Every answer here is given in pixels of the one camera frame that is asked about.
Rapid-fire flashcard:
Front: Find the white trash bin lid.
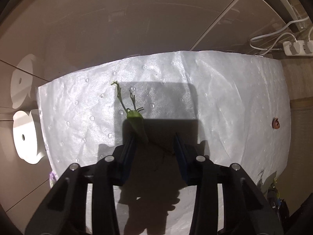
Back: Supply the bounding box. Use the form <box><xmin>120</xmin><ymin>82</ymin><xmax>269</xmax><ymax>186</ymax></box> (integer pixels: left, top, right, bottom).
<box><xmin>13</xmin><ymin>109</ymin><xmax>46</xmax><ymax>165</ymax></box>

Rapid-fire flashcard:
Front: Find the white padded table cloth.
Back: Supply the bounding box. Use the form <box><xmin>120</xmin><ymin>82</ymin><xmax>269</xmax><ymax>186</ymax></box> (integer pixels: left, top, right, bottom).
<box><xmin>37</xmin><ymin>51</ymin><xmax>291</xmax><ymax>234</ymax></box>

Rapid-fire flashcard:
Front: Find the white power strip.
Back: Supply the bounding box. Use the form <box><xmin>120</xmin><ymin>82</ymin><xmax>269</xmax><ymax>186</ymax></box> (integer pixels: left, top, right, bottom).
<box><xmin>283</xmin><ymin>40</ymin><xmax>313</xmax><ymax>57</ymax></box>

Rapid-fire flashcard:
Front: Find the white power cable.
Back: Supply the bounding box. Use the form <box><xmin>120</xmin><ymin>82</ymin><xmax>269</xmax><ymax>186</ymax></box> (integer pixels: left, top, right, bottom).
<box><xmin>249</xmin><ymin>14</ymin><xmax>311</xmax><ymax>56</ymax></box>

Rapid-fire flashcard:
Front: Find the small brown peel scrap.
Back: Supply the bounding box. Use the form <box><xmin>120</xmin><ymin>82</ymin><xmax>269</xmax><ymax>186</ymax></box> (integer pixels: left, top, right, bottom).
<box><xmin>272</xmin><ymin>117</ymin><xmax>280</xmax><ymax>129</ymax></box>

